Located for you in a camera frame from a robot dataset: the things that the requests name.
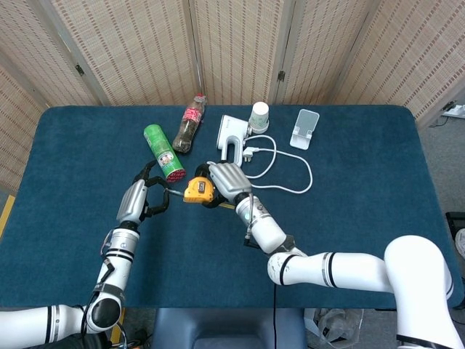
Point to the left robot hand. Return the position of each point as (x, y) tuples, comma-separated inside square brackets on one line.
[(131, 201)]

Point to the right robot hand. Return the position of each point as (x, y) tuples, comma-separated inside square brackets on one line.
[(232, 181)]

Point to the yellow tape measure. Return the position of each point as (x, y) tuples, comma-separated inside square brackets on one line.
[(198, 189)]

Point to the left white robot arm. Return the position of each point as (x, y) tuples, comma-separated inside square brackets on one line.
[(116, 265)]

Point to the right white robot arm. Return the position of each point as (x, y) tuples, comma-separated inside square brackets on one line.
[(363, 270)]

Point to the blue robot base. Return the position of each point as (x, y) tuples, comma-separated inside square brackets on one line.
[(225, 327)]

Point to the white handheld appliance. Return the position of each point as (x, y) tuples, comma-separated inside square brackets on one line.
[(229, 131)]

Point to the green chip can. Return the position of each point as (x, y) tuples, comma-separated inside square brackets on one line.
[(160, 149)]

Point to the cola plastic bottle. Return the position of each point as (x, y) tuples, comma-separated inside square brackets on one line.
[(185, 134)]

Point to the white cup with lid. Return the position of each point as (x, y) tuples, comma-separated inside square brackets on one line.
[(259, 114)]

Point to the white phone stand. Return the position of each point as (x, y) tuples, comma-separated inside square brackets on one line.
[(307, 121)]

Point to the blue tablecloth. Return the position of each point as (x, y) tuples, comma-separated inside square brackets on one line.
[(345, 203)]

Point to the woven folding screen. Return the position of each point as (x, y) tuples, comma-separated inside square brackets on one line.
[(145, 54)]

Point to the clear plastic bag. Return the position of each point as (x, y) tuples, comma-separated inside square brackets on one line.
[(334, 325)]

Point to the black box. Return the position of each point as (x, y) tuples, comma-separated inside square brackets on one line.
[(455, 225)]

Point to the white power strip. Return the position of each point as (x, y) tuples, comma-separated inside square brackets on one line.
[(456, 110)]

